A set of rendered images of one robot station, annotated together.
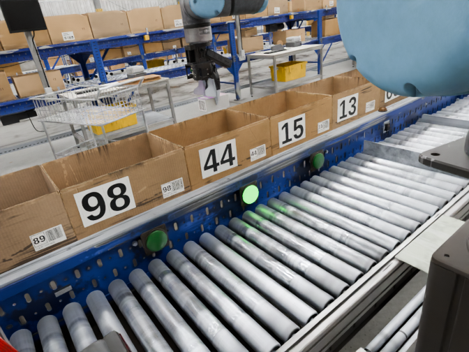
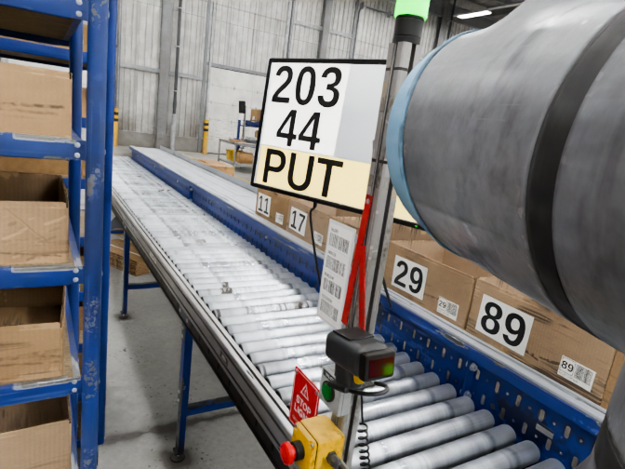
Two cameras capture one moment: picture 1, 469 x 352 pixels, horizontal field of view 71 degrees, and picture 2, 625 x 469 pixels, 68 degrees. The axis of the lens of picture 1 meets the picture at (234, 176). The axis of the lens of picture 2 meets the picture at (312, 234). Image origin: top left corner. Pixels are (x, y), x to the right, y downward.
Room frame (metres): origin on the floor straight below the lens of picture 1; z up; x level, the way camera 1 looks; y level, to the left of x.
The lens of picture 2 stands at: (0.18, -0.50, 1.41)
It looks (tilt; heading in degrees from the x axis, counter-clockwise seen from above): 13 degrees down; 93
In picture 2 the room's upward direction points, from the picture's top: 7 degrees clockwise
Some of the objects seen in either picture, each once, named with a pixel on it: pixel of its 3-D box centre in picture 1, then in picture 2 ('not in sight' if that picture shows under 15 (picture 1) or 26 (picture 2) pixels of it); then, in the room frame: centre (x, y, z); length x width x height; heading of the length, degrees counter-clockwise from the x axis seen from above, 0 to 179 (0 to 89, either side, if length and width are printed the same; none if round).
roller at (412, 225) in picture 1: (352, 204); not in sight; (1.07, -0.43, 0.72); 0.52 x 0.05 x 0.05; 35
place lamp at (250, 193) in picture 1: (251, 194); not in sight; (1.10, -0.05, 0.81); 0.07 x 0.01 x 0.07; 125
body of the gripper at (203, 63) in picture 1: (200, 61); not in sight; (1.20, 0.07, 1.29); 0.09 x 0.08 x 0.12; 125
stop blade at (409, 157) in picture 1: (410, 159); not in sight; (1.31, -0.78, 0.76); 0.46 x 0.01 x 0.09; 35
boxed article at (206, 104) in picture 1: (213, 102); not in sight; (1.22, 0.04, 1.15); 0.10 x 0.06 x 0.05; 125
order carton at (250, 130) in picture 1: (211, 144); not in sight; (1.27, 0.08, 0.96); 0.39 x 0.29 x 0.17; 125
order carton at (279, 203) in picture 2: not in sight; (294, 207); (-0.07, 2.01, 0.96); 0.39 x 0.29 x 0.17; 125
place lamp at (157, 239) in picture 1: (157, 241); not in sight; (0.87, 0.27, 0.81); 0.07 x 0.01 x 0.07; 125
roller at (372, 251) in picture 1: (319, 226); not in sight; (0.96, -0.27, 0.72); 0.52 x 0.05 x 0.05; 35
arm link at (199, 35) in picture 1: (199, 35); not in sight; (1.20, 0.06, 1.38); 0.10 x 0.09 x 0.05; 35
